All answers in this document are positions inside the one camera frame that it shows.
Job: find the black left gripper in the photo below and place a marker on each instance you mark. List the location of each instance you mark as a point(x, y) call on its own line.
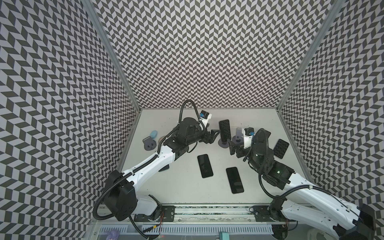
point(207, 139)

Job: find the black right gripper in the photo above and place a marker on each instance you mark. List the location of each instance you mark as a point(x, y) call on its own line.
point(240, 151)

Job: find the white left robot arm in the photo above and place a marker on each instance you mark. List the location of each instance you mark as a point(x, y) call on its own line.
point(120, 197)

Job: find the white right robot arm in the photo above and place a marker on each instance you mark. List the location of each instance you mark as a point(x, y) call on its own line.
point(297, 199)

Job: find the purple round stand purple phone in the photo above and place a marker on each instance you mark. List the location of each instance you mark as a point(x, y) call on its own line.
point(224, 144)

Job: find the light blue earbuds case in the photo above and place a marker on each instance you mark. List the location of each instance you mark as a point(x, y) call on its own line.
point(153, 134)

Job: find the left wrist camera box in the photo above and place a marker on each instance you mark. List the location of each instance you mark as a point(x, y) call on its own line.
point(205, 117)

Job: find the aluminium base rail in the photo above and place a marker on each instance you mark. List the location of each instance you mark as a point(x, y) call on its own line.
point(198, 220)

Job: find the aluminium corner post left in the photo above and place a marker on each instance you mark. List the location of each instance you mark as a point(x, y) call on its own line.
point(95, 20)

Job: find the aluminium corner post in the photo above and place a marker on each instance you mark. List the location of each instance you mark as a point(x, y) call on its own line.
point(321, 34)
point(95, 20)

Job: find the aluminium corner post right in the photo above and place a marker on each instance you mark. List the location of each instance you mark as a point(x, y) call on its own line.
point(321, 34)

